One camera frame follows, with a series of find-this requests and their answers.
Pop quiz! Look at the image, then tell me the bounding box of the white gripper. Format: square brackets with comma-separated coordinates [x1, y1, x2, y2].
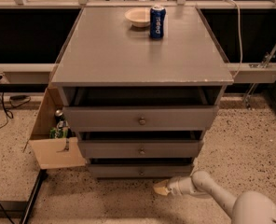
[153, 176, 195, 196]

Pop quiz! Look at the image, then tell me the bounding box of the grey bottom drawer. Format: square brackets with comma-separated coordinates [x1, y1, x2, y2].
[88, 158, 193, 178]

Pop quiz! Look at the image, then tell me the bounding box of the grey drawer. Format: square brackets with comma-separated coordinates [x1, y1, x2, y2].
[60, 87, 218, 132]
[88, 158, 193, 178]
[78, 131, 203, 159]

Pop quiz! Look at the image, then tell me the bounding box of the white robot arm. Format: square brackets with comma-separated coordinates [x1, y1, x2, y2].
[154, 171, 276, 224]

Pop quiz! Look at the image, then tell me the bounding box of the grey middle drawer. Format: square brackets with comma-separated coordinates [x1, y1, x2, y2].
[78, 131, 203, 159]

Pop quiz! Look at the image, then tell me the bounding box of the grey drawer cabinet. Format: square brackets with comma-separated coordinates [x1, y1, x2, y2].
[51, 6, 235, 170]

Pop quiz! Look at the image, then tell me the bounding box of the grey top drawer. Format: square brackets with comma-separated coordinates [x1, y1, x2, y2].
[60, 87, 218, 132]

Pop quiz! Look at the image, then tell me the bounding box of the cardboard box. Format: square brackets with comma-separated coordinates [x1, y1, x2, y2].
[29, 87, 86, 169]

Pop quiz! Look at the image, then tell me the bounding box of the black floor bar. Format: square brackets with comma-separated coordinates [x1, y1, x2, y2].
[19, 170, 48, 224]

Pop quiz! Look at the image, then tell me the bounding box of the dark can in box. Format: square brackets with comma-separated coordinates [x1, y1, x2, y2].
[54, 109, 65, 122]

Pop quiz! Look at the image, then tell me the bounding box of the white bowl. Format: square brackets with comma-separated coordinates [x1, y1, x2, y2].
[125, 7, 150, 28]

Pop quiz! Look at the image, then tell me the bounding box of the blue Pepsi can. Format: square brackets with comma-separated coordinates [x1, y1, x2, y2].
[150, 5, 166, 39]

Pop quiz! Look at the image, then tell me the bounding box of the white cable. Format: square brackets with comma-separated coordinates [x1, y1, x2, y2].
[222, 0, 244, 79]

